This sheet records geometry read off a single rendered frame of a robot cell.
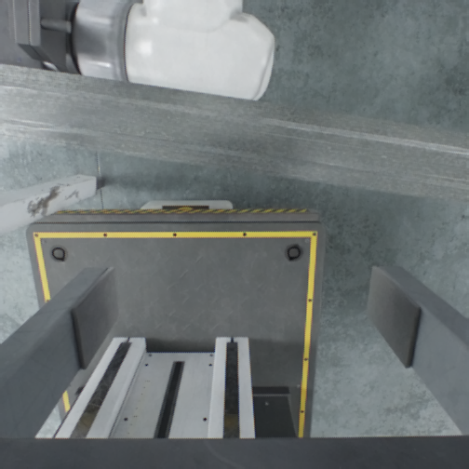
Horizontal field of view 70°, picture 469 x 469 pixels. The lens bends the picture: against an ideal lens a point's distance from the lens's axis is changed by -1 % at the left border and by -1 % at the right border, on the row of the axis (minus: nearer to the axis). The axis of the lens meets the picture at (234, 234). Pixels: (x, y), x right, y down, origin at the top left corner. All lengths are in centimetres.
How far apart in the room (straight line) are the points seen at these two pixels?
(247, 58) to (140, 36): 11
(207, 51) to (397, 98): 86
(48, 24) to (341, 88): 87
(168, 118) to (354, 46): 89
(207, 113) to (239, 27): 12
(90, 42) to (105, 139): 11
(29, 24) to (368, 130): 32
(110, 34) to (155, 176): 73
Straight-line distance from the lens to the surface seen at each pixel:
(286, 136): 31
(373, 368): 145
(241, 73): 39
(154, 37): 39
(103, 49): 41
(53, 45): 41
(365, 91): 114
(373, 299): 17
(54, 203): 85
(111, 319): 17
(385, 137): 35
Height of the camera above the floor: 107
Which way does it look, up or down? 74 degrees down
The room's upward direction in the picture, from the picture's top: 180 degrees clockwise
